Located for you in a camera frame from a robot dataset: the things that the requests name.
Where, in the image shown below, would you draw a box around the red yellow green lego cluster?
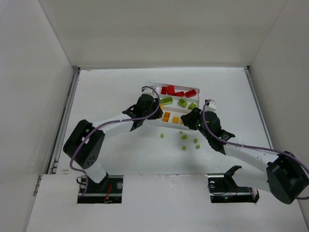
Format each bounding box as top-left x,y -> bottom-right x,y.
167,85 -> 175,95

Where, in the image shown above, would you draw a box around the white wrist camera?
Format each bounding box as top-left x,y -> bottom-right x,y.
141,86 -> 156,98
205,99 -> 217,112

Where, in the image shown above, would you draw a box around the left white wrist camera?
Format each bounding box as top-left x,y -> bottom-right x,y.
141,86 -> 156,98

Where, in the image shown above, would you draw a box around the small yellow lego brick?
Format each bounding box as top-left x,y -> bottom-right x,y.
172,117 -> 180,124

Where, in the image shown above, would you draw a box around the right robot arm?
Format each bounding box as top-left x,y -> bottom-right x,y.
181,108 -> 309,204

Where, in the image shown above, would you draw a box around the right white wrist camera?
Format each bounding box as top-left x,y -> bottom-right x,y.
205,99 -> 217,112

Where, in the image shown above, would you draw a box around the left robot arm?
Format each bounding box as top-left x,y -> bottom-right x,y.
63,93 -> 163,190

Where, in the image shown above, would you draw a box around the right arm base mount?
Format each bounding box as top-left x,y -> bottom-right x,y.
207,165 -> 260,203

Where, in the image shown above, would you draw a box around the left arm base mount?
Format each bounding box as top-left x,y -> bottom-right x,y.
76,175 -> 124,204

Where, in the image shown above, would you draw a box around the long green lego brick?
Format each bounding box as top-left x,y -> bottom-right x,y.
161,97 -> 173,106

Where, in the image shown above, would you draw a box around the white divided sorting tray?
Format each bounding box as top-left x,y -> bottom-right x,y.
145,81 -> 200,130

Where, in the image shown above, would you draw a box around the long red lego brick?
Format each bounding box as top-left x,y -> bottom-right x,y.
185,89 -> 197,98

